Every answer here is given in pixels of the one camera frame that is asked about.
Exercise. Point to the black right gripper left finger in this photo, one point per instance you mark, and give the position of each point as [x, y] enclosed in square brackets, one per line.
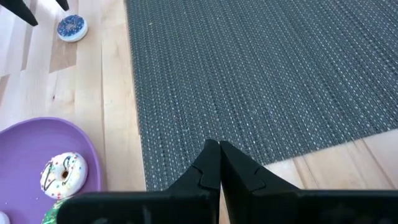
[205, 174]

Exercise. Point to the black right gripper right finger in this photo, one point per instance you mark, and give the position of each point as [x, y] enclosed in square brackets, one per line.
[239, 174]

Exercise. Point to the small dark blue donut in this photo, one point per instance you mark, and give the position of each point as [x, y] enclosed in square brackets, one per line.
[72, 28]

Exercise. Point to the small white sprinkled donut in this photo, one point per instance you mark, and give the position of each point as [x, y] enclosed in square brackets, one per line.
[74, 183]

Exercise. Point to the small green donut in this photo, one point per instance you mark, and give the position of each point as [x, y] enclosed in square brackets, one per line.
[49, 216]

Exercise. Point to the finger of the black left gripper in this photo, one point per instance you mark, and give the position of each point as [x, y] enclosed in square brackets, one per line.
[63, 3]
[17, 7]

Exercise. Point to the small purple blue donut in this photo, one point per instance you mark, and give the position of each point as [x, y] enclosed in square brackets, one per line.
[3, 218]

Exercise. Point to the purple round plate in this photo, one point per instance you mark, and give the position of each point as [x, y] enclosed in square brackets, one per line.
[25, 149]

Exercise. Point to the dark grey woven placemat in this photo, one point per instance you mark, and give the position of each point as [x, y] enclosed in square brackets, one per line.
[248, 77]

